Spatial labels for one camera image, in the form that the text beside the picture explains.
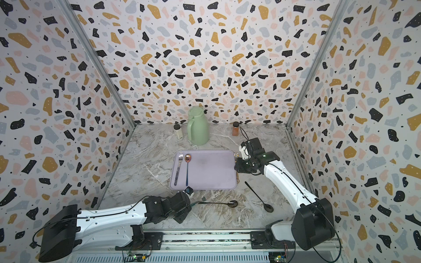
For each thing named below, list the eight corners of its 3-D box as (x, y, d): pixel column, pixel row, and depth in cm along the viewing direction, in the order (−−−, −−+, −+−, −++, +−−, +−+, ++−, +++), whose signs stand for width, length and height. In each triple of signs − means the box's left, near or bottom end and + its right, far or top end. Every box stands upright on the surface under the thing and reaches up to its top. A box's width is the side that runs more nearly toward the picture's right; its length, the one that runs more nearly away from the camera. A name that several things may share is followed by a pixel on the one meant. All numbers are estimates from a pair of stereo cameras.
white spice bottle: (175, 139, 116) (172, 129, 108) (176, 134, 119) (174, 124, 112) (182, 139, 116) (179, 129, 108) (183, 134, 119) (180, 124, 112)
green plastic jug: (191, 150, 110) (185, 123, 91) (195, 122, 127) (191, 95, 108) (208, 150, 110) (206, 123, 91) (210, 123, 127) (208, 95, 108)
